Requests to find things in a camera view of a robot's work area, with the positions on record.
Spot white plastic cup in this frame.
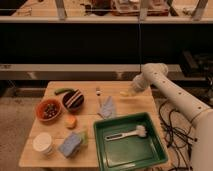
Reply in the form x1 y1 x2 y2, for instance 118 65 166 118
33 132 53 155

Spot blue grey cloth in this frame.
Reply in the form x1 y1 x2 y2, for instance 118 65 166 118
98 96 116 119

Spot orange bowl with beans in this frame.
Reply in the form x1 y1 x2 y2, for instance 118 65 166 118
35 99 62 122

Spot orange fruit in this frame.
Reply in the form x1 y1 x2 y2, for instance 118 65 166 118
65 115 77 129

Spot green plastic tray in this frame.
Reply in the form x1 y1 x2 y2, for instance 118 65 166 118
93 113 168 171

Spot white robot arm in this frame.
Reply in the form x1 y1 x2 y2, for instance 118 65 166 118
130 63 213 171

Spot white dish brush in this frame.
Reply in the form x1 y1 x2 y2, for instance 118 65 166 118
105 125 147 141

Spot striped brown round ball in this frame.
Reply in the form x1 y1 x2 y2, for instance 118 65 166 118
62 89 84 112

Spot yellow banana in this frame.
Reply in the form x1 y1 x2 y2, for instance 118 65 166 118
120 91 131 97

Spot black cables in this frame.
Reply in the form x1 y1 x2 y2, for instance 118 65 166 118
157 99 201 171

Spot green pepper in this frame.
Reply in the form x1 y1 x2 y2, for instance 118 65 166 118
54 88 74 95

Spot wooden table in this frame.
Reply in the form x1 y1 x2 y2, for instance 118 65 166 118
19 81 166 170

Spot blue yellow sponge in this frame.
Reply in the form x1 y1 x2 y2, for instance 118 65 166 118
58 131 88 158

